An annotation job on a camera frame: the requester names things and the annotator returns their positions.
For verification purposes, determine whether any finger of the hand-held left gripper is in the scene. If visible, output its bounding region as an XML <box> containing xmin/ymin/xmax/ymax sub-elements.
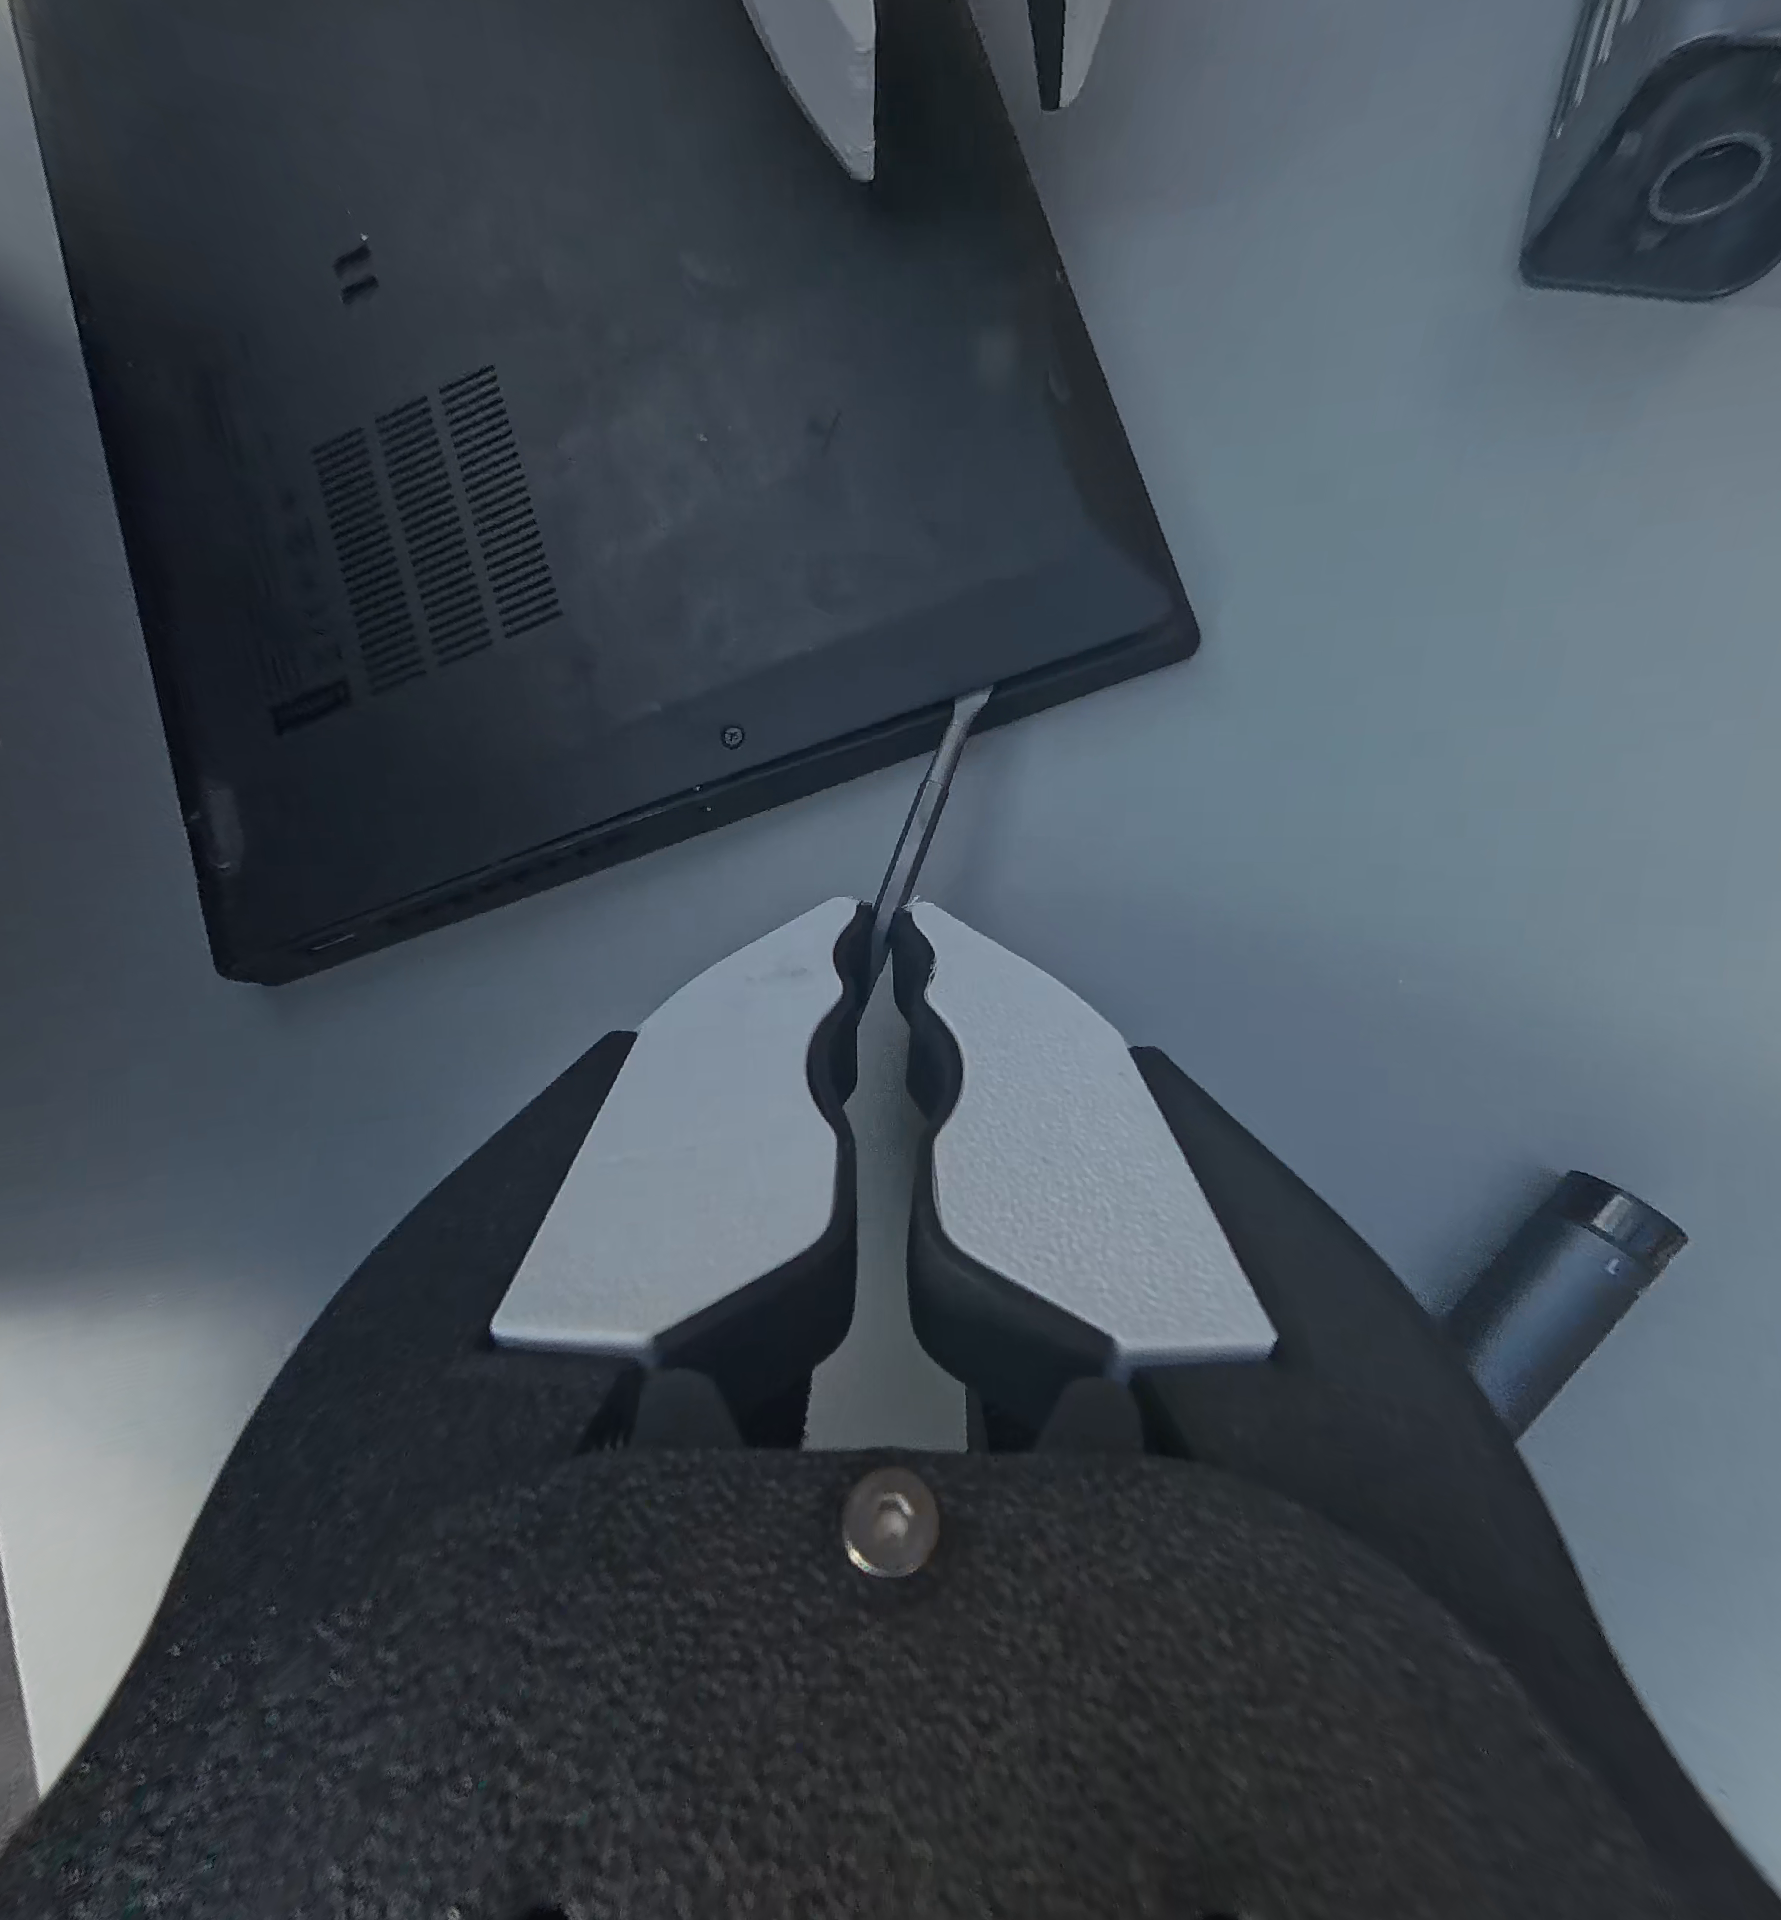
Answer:
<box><xmin>1024</xmin><ymin>0</ymin><xmax>1109</xmax><ymax>116</ymax></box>
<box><xmin>740</xmin><ymin>0</ymin><xmax>886</xmax><ymax>186</ymax></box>

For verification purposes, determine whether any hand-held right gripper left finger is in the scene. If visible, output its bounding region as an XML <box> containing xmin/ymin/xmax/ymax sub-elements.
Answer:
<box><xmin>489</xmin><ymin>895</ymin><xmax>875</xmax><ymax>1371</ymax></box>

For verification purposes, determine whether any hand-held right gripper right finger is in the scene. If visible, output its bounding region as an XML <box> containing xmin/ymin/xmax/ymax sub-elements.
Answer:
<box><xmin>894</xmin><ymin>900</ymin><xmax>1276</xmax><ymax>1386</ymax></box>

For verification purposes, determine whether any thin black pry tool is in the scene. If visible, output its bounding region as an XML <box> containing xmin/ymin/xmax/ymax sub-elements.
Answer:
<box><xmin>863</xmin><ymin>683</ymin><xmax>1000</xmax><ymax>940</ymax></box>

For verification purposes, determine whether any black electric screwdriver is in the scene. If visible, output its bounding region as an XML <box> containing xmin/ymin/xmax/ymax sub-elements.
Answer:
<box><xmin>1445</xmin><ymin>1170</ymin><xmax>1691</xmax><ymax>1435</ymax></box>

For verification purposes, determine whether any dark grey screwdriver bit tray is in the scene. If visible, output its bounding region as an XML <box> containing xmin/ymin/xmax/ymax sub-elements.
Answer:
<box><xmin>1521</xmin><ymin>0</ymin><xmax>1781</xmax><ymax>302</ymax></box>

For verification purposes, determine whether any grey desk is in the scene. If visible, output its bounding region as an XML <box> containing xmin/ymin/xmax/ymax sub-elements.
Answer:
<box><xmin>0</xmin><ymin>0</ymin><xmax>1781</xmax><ymax>1794</ymax></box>

